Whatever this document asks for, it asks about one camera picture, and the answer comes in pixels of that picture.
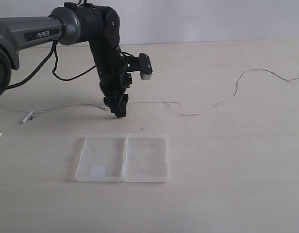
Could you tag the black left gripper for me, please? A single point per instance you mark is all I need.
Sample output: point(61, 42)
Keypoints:
point(114, 88)

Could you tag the white sticker in case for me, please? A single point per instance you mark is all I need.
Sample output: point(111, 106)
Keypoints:
point(97, 172)

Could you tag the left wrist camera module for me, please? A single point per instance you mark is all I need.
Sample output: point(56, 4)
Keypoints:
point(142, 64)

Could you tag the clear plastic hinged case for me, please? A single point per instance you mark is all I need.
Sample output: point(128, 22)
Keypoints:
point(128, 157)

